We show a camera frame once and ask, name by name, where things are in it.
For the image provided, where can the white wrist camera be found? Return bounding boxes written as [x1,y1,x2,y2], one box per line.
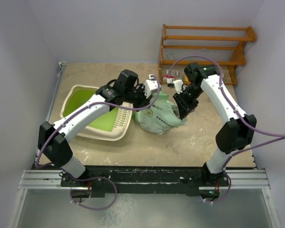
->
[143,74,159,98]
[167,78,183,94]

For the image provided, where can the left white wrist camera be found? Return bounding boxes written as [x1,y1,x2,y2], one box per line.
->
[143,74,159,98]

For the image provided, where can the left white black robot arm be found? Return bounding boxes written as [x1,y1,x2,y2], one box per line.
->
[35,69,160,186]

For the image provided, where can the red white small box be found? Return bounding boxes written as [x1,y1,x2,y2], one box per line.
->
[163,75,175,84]

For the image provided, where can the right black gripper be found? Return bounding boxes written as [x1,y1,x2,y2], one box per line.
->
[172,84,203,120]

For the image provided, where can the green cat litter bag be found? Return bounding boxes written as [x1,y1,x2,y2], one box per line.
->
[133,92,187,135]

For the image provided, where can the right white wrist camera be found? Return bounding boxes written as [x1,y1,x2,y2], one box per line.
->
[167,78,183,94]

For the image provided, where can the aluminium frame rail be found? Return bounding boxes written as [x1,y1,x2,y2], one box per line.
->
[19,170,270,190]

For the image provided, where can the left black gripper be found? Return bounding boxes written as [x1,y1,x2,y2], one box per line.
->
[123,83,152,112]

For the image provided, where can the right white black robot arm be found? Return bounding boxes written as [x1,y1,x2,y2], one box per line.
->
[173,63,257,186]

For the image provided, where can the beige litter box green liner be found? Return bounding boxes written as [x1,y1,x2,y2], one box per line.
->
[60,85,132,141]

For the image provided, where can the wooden shoe rack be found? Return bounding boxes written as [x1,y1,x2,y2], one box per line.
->
[157,24,257,86]

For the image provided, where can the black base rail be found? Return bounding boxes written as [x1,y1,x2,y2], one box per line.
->
[59,165,229,198]

